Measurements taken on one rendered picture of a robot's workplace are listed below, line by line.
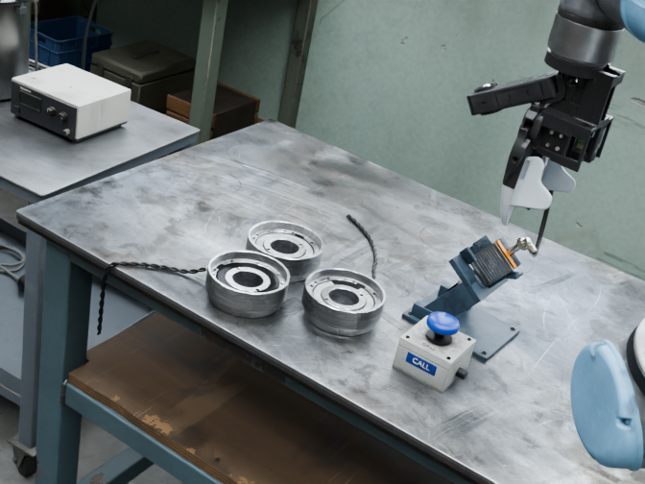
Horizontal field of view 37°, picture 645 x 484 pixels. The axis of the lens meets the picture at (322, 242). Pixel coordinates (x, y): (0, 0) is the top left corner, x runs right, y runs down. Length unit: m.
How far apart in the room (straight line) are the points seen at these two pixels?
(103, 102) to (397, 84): 1.29
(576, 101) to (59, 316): 0.78
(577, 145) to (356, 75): 1.95
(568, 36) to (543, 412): 0.44
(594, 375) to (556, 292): 0.53
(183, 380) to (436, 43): 1.66
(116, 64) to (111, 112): 1.19
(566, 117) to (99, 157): 0.99
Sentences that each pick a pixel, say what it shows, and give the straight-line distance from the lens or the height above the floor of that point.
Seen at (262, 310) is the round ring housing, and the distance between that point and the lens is 1.19.
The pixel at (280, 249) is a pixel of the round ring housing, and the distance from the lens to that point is 1.33.
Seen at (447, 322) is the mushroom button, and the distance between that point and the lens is 1.14.
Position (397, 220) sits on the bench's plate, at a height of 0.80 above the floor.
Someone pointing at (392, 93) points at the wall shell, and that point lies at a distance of 2.98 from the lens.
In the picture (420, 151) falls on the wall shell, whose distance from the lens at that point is 2.97.
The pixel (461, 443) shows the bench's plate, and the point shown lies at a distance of 1.09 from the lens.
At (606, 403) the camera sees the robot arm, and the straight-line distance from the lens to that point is 0.90.
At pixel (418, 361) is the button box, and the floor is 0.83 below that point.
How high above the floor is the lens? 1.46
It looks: 28 degrees down
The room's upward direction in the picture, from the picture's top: 12 degrees clockwise
